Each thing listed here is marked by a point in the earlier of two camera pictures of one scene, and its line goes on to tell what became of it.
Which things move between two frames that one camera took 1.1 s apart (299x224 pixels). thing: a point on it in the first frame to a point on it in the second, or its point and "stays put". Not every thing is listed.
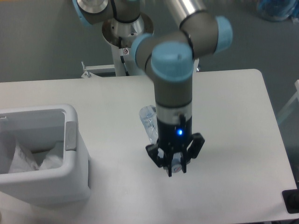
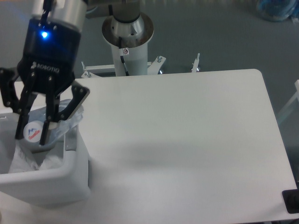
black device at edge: x=291 y=200 stays put
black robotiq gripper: x=174 y=136 to x=51 y=51
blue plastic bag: x=276 y=10 stays put
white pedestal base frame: x=88 y=68 stays put
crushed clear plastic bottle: x=149 y=115 to x=50 y=134
